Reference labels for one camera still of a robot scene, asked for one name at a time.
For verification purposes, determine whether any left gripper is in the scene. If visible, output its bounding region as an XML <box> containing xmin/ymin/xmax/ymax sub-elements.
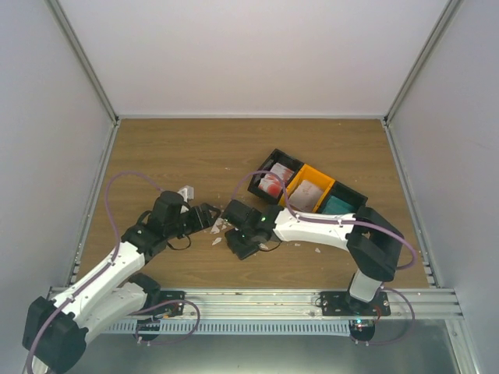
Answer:
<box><xmin>165</xmin><ymin>202</ymin><xmax>220</xmax><ymax>239</ymax></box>

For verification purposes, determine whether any red white cards stack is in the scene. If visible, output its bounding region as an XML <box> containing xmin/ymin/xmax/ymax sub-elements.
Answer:
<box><xmin>258</xmin><ymin>163</ymin><xmax>294</xmax><ymax>198</ymax></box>

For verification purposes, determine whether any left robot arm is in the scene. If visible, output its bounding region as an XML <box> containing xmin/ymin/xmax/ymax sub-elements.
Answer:
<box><xmin>22</xmin><ymin>187</ymin><xmax>221</xmax><ymax>373</ymax></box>

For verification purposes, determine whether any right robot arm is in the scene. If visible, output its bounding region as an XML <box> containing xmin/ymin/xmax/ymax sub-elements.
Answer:
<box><xmin>221</xmin><ymin>199</ymin><xmax>404</xmax><ymax>316</ymax></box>

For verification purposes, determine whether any white pink cards stack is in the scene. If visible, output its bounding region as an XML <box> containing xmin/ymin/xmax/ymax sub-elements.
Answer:
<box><xmin>288</xmin><ymin>180</ymin><xmax>324</xmax><ymax>213</ymax></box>

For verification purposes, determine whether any teal cards stack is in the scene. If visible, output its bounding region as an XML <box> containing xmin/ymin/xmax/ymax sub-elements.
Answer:
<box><xmin>321</xmin><ymin>196</ymin><xmax>356</xmax><ymax>215</ymax></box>

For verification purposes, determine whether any black bin left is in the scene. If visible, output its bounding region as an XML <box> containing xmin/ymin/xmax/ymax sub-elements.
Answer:
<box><xmin>247</xmin><ymin>149</ymin><xmax>304</xmax><ymax>204</ymax></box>

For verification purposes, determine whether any black bin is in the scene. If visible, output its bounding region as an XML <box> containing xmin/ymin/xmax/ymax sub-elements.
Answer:
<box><xmin>317</xmin><ymin>181</ymin><xmax>368</xmax><ymax>214</ymax></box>
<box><xmin>247</xmin><ymin>149</ymin><xmax>304</xmax><ymax>204</ymax></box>

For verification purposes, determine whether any black bin right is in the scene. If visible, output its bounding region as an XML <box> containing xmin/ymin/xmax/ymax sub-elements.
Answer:
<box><xmin>317</xmin><ymin>181</ymin><xmax>368</xmax><ymax>214</ymax></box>

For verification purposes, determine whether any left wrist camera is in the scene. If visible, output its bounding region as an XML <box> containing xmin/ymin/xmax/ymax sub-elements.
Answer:
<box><xmin>177</xmin><ymin>185</ymin><xmax>195</xmax><ymax>202</ymax></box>

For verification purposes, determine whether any grey cable duct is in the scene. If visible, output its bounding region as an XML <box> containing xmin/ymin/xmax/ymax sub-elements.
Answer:
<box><xmin>101</xmin><ymin>319</ymin><xmax>352</xmax><ymax>336</ymax></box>

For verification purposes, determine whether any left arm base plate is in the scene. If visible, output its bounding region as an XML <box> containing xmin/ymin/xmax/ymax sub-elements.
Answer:
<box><xmin>150</xmin><ymin>290</ymin><xmax>186</xmax><ymax>319</ymax></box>

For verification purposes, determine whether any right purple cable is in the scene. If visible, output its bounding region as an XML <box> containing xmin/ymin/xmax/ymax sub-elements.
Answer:
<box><xmin>232</xmin><ymin>170</ymin><xmax>419</xmax><ymax>270</ymax></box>

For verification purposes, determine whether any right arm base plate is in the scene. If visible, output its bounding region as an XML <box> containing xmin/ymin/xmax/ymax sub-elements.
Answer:
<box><xmin>317</xmin><ymin>291</ymin><xmax>391</xmax><ymax>316</ymax></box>

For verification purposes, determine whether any aluminium front rail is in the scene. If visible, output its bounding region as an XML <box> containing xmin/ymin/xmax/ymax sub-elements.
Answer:
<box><xmin>46</xmin><ymin>287</ymin><xmax>465</xmax><ymax>321</ymax></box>

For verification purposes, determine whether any left frame post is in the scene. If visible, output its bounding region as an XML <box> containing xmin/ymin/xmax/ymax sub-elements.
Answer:
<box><xmin>45</xmin><ymin>0</ymin><xmax>119</xmax><ymax>127</ymax></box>

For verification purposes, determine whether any frame post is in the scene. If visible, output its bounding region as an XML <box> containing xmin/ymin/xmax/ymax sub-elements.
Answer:
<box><xmin>45</xmin><ymin>0</ymin><xmax>119</xmax><ymax>127</ymax></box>
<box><xmin>382</xmin><ymin>0</ymin><xmax>462</xmax><ymax>127</ymax></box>

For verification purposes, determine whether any right frame post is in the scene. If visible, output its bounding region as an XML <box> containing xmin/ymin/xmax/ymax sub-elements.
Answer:
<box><xmin>382</xmin><ymin>0</ymin><xmax>462</xmax><ymax>127</ymax></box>

